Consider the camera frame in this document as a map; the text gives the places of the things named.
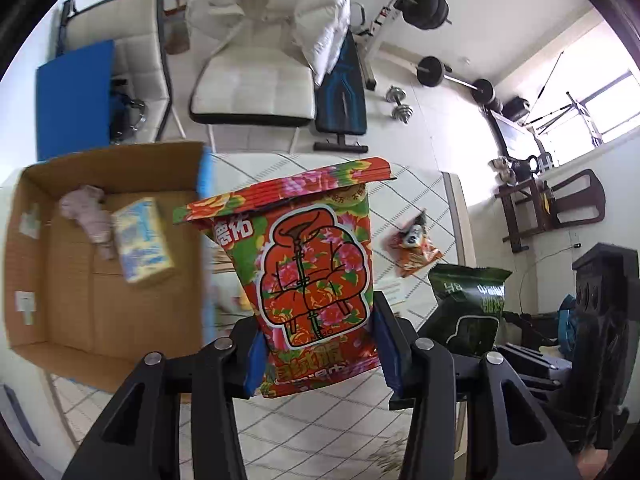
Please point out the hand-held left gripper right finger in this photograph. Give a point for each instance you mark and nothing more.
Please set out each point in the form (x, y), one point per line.
(387, 355)

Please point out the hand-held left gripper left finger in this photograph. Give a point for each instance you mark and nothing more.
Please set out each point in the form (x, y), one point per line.
(255, 366)

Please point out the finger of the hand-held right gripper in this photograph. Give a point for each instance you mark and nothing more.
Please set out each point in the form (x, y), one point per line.
(530, 362)
(530, 324)

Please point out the dark green snack packet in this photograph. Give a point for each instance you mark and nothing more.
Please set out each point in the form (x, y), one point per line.
(467, 305)

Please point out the red floral snack packet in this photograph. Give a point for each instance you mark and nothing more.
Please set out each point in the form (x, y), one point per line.
(310, 270)

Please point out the cardboard box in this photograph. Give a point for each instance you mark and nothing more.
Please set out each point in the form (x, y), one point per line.
(100, 305)

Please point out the yellow and blue packet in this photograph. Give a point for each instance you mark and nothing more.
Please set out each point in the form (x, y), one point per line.
(142, 240)

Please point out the pink cloth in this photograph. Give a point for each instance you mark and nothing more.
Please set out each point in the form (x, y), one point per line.
(92, 215)

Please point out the orange snack packet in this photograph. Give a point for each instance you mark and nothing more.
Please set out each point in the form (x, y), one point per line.
(412, 252)

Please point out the dark wooden chair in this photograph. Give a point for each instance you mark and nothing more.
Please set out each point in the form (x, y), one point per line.
(537, 205)

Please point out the black round weight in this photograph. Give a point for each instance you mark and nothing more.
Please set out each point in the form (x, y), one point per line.
(516, 108)

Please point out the chrome dumbbell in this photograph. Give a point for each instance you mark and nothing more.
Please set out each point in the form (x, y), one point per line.
(399, 104)

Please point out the barbell with black plates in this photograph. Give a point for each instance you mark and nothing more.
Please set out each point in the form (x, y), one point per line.
(452, 77)

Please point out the blue and black weight bench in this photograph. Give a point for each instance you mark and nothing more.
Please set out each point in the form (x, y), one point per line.
(342, 95)

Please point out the white padded chair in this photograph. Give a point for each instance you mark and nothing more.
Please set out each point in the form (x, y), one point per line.
(255, 92)
(135, 40)

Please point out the black bag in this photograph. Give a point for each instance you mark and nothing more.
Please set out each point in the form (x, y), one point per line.
(125, 110)

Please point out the blue board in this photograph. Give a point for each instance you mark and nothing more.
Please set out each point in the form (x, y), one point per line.
(72, 102)

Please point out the white barbell rack with plates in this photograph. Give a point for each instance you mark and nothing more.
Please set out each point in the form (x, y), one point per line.
(400, 5)

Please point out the white down jacket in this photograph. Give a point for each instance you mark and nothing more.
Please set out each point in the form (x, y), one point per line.
(295, 7)

